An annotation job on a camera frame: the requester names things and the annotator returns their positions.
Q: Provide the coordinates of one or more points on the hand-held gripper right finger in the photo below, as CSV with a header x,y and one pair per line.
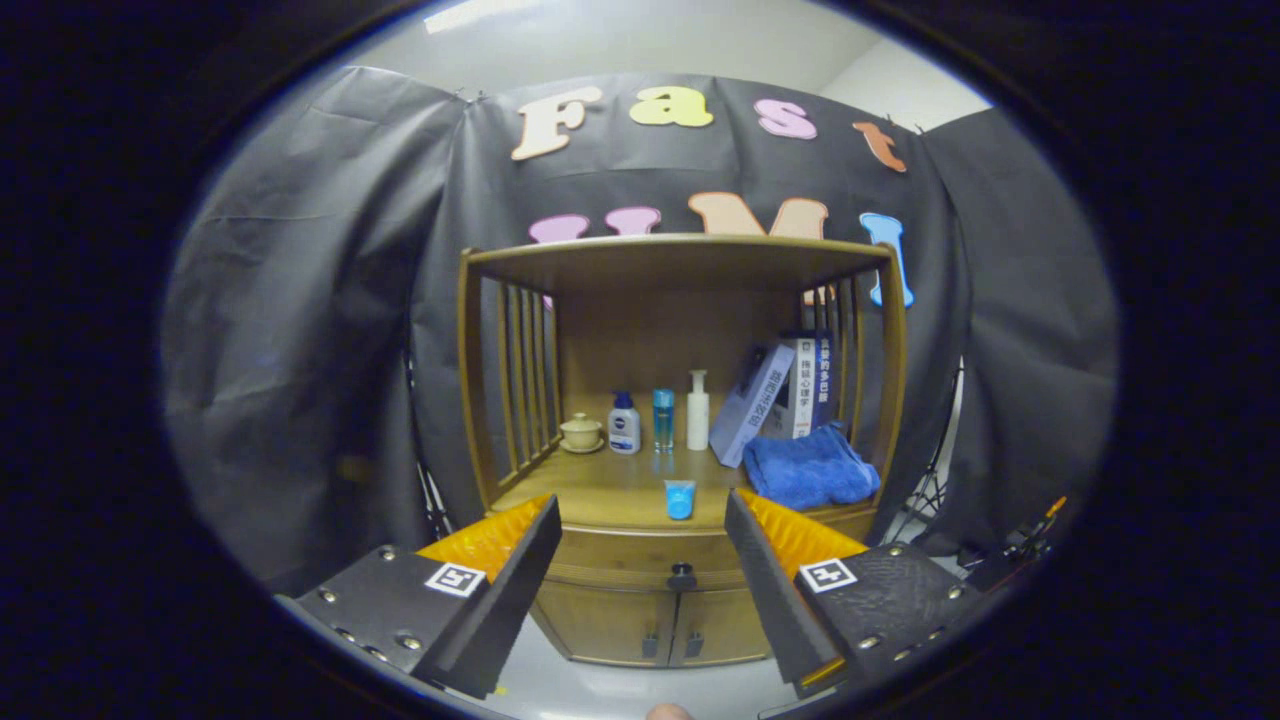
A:
x,y
772,590

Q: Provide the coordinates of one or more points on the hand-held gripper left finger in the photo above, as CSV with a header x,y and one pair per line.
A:
x,y
510,610

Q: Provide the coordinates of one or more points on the blue and white tube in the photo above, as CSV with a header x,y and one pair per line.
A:
x,y
679,500

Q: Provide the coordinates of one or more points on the wooden drawer with black knob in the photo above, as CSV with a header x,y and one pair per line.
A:
x,y
630,550

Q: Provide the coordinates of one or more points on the wooden countertop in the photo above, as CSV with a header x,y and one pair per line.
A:
x,y
610,490

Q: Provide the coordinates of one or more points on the wooden cabinet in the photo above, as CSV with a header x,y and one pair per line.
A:
x,y
650,340

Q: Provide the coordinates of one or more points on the blue towel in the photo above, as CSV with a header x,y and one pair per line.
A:
x,y
810,470

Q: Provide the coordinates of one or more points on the lavender book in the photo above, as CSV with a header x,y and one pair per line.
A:
x,y
748,410

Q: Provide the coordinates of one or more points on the black tripod stand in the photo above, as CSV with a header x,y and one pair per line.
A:
x,y
925,490

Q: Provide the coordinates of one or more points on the white pump bottle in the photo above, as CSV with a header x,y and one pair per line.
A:
x,y
698,420

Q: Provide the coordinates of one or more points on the beige lidded teacup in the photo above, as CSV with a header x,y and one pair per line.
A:
x,y
581,433

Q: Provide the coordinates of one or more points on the white book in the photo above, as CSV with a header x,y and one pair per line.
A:
x,y
803,395

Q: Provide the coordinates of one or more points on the clear blue bottle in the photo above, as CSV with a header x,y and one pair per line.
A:
x,y
663,420

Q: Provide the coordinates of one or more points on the white bottle with blue cap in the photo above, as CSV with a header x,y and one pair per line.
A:
x,y
624,430

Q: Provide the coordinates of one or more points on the dark blue book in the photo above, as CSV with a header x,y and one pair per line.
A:
x,y
824,375

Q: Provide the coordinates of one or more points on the black device with orange tip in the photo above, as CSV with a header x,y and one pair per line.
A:
x,y
1010,550

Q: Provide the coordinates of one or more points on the black backdrop cloth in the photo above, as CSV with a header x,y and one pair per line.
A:
x,y
300,320

